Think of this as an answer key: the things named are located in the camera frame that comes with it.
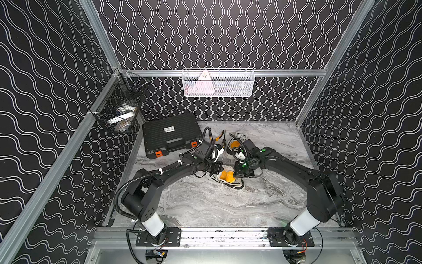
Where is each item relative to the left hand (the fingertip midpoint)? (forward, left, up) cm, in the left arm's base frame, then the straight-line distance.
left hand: (223, 166), depth 85 cm
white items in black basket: (+10, +47, +24) cm, 54 cm away
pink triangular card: (+36, +13, +24) cm, 45 cm away
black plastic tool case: (+23, +38, -5) cm, 45 cm away
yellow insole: (-4, -3, -3) cm, 5 cm away
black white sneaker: (-8, -8, -5) cm, 12 cm away
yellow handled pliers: (+27, +4, -10) cm, 29 cm away
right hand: (-3, -5, -2) cm, 7 cm away
